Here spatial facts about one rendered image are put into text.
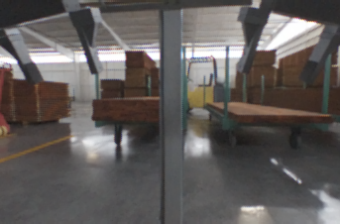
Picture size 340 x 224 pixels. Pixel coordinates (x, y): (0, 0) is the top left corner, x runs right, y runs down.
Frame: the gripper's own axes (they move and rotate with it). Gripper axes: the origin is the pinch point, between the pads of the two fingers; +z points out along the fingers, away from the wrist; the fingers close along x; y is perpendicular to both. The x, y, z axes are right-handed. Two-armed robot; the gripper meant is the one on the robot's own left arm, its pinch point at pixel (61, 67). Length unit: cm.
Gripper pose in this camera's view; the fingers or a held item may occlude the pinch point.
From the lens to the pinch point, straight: 40.7
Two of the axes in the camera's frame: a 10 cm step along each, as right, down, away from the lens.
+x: -9.8, 1.2, 1.5
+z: 1.8, 8.7, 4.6
